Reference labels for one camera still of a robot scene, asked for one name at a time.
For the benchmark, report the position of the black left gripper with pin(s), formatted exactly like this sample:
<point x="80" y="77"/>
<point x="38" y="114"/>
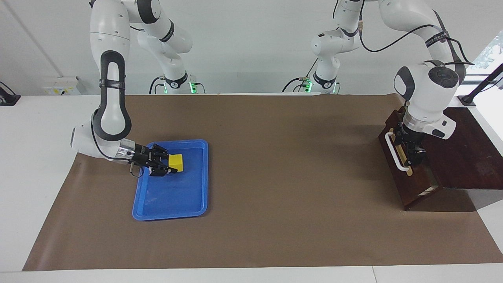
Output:
<point x="406" y="137"/>

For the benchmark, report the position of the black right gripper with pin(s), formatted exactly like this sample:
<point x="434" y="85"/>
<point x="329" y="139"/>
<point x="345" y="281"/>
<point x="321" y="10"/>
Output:
<point x="143" y="156"/>

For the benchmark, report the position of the yellow cube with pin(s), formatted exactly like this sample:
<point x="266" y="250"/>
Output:
<point x="177" y="162"/>

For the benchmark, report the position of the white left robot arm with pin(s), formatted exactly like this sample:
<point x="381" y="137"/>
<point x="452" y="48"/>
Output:
<point x="428" y="94"/>

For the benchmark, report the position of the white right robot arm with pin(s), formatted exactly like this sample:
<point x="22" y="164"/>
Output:
<point x="112" y="98"/>

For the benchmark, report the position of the dark wooden drawer cabinet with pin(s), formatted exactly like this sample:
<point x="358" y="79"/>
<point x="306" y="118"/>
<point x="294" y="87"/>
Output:
<point x="463" y="157"/>

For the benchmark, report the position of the blue plastic tray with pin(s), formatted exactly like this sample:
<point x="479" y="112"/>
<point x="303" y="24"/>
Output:
<point x="180" y="192"/>

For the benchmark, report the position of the brown table mat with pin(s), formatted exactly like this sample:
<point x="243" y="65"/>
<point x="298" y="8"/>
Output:
<point x="275" y="177"/>

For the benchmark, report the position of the black camera stand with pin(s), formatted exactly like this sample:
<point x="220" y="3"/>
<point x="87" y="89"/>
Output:
<point x="485" y="84"/>

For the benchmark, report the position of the white wall socket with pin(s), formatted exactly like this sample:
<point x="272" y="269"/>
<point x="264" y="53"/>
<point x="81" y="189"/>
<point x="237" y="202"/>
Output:
<point x="61" y="86"/>

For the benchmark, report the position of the black clamp mount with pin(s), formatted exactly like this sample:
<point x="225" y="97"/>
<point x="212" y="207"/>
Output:
<point x="8" y="98"/>

